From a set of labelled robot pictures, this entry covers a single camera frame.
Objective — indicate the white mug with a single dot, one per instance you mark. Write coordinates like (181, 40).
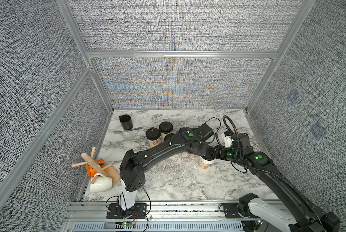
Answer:
(100, 183)

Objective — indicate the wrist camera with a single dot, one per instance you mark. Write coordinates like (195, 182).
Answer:
(241, 142)
(204, 132)

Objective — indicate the orange mug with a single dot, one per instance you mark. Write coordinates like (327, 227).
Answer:
(90, 171)

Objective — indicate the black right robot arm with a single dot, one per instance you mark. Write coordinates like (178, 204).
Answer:
(303, 216)

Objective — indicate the milk tea paper cup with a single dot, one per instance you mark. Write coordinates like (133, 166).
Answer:
(154, 143)

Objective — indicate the black cylindrical cup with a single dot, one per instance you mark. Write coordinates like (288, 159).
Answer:
(126, 122)

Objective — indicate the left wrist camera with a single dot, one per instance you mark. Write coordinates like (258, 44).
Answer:
(204, 132)

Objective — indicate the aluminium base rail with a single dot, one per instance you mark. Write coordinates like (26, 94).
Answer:
(168, 216)

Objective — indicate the fork with teal handle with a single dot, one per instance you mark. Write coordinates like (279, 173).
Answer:
(124, 131)

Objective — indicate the wooden mug tree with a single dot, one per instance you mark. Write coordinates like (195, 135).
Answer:
(108, 170)

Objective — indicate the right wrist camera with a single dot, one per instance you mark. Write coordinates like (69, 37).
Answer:
(241, 142)

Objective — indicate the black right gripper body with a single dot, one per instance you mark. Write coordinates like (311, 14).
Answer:
(220, 153)

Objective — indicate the black plastic cup lid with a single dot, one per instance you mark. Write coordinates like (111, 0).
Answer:
(165, 127)
(210, 152)
(169, 136)
(153, 134)

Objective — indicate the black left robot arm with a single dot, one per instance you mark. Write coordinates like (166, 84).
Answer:
(187, 135)

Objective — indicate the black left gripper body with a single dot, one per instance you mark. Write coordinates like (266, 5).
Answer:
(198, 149)

